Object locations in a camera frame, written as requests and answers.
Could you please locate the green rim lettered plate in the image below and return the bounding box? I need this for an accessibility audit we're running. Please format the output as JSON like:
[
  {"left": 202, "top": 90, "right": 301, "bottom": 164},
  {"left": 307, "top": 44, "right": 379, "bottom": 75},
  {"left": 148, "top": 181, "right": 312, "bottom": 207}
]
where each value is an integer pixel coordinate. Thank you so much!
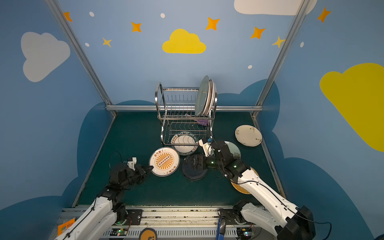
[{"left": 171, "top": 131, "right": 198, "bottom": 156}]

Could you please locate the orange green box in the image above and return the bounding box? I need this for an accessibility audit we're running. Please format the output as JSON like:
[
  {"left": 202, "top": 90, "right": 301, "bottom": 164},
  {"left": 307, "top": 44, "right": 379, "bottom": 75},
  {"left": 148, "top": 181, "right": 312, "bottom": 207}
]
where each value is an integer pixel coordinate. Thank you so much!
[{"left": 58, "top": 218, "right": 76, "bottom": 236}]

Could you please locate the light green flower plate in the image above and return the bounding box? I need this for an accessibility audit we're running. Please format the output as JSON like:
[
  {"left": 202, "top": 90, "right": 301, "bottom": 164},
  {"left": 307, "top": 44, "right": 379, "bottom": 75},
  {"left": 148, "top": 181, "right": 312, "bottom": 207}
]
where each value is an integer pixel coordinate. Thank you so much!
[{"left": 225, "top": 141, "right": 241, "bottom": 159}]

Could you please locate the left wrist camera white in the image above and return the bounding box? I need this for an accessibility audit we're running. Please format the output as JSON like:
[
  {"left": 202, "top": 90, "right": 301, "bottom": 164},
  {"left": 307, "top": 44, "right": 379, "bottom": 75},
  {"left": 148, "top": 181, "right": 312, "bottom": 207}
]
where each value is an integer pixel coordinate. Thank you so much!
[{"left": 127, "top": 157, "right": 137, "bottom": 171}]

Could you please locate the blue handled tool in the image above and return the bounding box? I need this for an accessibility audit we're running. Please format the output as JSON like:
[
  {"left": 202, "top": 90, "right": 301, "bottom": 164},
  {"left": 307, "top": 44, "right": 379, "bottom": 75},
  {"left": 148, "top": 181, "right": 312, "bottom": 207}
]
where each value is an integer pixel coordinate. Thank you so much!
[{"left": 216, "top": 218, "right": 226, "bottom": 240}]

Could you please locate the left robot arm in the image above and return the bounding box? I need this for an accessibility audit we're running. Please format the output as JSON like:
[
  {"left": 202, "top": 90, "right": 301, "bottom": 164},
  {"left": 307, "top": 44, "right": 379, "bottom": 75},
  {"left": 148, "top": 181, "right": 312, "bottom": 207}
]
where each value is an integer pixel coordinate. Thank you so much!
[{"left": 56, "top": 163, "right": 154, "bottom": 240}]

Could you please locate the white cloud motif plate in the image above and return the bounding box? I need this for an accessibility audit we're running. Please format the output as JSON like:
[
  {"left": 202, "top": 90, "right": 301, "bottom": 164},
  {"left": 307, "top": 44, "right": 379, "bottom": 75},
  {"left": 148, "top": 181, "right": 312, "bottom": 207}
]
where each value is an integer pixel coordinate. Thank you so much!
[{"left": 204, "top": 80, "right": 214, "bottom": 116}]

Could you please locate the orange sunburst plate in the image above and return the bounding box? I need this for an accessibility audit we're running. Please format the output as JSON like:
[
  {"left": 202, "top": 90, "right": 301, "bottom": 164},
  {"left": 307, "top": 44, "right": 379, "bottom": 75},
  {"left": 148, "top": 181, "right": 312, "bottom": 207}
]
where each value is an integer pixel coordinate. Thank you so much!
[
  {"left": 149, "top": 147, "right": 180, "bottom": 177},
  {"left": 211, "top": 82, "right": 217, "bottom": 115}
]

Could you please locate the dark blue speckled plate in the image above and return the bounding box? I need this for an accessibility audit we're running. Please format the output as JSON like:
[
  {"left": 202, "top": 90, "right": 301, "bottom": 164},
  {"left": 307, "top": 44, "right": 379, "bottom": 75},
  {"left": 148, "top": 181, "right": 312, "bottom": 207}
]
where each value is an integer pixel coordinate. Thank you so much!
[{"left": 182, "top": 154, "right": 208, "bottom": 181}]

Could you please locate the orange woven plate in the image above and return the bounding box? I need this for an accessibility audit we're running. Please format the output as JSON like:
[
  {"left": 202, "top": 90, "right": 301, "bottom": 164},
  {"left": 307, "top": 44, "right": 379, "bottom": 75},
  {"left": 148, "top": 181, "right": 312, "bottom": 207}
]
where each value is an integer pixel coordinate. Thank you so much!
[{"left": 231, "top": 167, "right": 259, "bottom": 195}]

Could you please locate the pink purple silicone spatula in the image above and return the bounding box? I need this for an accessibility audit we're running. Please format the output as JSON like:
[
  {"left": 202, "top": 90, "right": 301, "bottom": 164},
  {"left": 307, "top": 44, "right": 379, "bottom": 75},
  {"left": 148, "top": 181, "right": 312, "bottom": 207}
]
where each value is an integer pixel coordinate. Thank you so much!
[{"left": 195, "top": 119, "right": 210, "bottom": 126}]

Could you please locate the plain pale green plate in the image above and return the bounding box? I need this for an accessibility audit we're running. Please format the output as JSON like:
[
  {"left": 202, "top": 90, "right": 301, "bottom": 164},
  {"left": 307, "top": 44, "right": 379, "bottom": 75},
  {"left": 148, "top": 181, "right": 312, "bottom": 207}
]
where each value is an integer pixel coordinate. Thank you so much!
[{"left": 195, "top": 76, "right": 210, "bottom": 116}]

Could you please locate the white red-berry plate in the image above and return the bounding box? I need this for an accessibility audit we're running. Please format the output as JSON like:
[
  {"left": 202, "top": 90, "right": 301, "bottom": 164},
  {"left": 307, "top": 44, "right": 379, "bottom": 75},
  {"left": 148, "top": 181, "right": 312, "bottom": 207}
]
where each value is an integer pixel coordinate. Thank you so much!
[{"left": 235, "top": 125, "right": 263, "bottom": 147}]

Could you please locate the round black orange logo disc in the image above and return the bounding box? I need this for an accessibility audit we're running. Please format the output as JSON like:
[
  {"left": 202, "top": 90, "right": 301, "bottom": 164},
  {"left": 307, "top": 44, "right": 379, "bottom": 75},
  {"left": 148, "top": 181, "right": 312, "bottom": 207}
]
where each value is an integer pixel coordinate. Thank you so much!
[{"left": 139, "top": 228, "right": 158, "bottom": 240}]

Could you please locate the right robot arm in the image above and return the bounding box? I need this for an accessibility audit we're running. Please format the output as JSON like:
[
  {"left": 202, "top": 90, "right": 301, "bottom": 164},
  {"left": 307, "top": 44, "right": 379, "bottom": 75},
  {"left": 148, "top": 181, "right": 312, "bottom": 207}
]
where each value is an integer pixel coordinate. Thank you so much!
[{"left": 198, "top": 139, "right": 316, "bottom": 240}]

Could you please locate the stainless steel dish rack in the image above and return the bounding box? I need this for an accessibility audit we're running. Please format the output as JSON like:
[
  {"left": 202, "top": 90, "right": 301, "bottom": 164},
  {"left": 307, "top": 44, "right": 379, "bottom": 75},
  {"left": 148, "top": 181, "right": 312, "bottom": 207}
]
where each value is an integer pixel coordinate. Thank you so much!
[{"left": 155, "top": 83, "right": 218, "bottom": 147}]

